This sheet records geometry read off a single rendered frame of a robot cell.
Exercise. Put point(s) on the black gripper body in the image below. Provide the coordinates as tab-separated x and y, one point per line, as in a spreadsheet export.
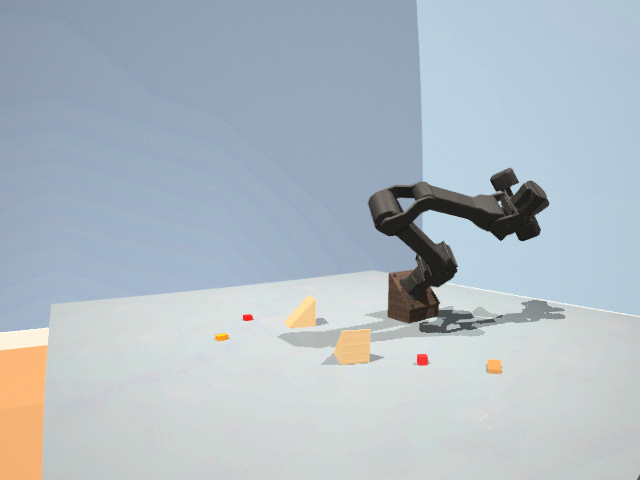
502	181

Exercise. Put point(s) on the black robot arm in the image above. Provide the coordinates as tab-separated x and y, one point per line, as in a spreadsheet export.
436	262

